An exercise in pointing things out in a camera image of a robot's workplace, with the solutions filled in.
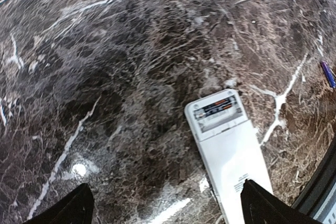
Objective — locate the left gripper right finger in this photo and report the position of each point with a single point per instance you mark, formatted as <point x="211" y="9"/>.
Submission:
<point x="260" y="206"/>

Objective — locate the black front rail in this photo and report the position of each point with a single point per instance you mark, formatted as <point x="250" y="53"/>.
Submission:
<point x="319" y="193"/>

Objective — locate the battery inside remote compartment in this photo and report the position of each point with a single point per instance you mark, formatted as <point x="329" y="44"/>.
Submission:
<point x="215" y="107"/>

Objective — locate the blue AAA battery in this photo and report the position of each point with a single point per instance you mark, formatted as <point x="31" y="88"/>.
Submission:
<point x="328" y="74"/>

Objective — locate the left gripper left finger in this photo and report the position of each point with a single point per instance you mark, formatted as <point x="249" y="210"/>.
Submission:
<point x="76" y="207"/>

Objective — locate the white remote control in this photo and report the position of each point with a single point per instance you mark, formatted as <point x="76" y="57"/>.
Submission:
<point x="230" y="151"/>

